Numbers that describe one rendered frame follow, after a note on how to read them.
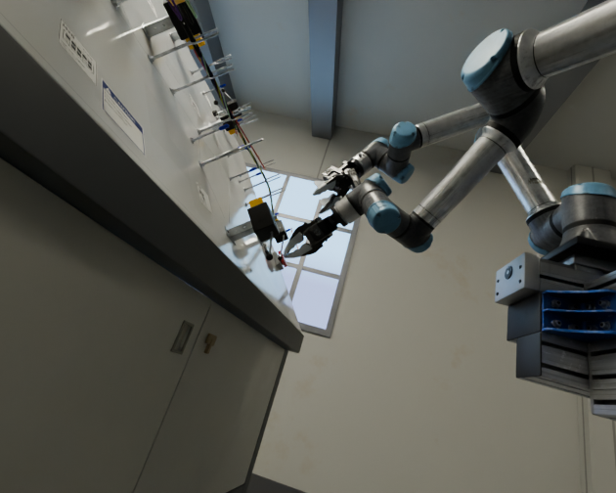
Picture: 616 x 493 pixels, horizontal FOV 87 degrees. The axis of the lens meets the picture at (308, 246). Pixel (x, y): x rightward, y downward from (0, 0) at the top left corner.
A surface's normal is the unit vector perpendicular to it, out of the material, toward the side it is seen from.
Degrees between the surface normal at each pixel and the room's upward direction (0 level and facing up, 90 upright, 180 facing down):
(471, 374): 90
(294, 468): 90
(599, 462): 90
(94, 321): 90
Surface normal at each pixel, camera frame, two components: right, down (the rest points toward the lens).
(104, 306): 0.94, 0.16
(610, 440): -0.03, -0.41
